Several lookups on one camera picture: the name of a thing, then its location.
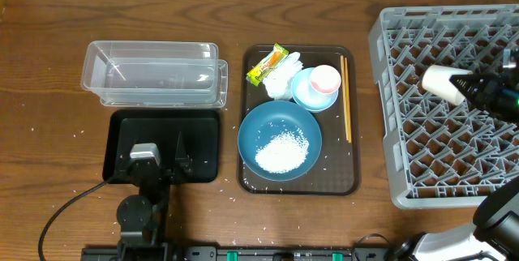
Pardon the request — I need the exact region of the white cup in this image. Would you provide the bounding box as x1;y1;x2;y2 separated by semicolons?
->
422;65;472;105

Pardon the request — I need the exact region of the pink cup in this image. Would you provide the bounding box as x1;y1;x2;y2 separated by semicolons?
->
310;65;341;94

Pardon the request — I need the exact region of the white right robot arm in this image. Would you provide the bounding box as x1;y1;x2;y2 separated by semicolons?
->
384;48;518;260

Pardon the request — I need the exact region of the grey dishwasher rack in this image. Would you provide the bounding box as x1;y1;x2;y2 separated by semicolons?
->
368;4;518;209

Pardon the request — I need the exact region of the black plastic tray bin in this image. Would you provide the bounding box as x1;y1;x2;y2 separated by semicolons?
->
102;109;221;184

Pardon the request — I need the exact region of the clear plastic bin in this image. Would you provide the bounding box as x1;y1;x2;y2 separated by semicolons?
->
81;41;229;109

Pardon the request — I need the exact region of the large blue plate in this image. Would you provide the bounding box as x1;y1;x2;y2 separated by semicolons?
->
238;101;322;182

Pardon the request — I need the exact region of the white rice pile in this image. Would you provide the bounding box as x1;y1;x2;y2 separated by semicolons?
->
255;129;309;173

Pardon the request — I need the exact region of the yellow snack wrapper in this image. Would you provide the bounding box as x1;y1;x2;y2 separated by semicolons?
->
246;43;289;87

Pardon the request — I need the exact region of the crumpled white tissue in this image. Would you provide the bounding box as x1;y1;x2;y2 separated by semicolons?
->
263;52;303;101

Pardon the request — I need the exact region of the wooden chopstick right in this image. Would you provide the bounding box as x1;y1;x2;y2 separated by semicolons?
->
341;57;352;143

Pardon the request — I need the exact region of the wooden chopstick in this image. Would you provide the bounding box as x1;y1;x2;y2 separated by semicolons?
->
341;57;352;143
341;56;351;143

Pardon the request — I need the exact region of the light blue small bowl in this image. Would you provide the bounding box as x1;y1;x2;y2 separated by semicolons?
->
291;67;338;113

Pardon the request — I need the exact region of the wooden chopstick left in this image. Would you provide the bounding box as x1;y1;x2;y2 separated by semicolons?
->
341;56;351;143

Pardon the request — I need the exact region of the brown serving tray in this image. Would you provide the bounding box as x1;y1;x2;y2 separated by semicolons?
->
238;45;361;196

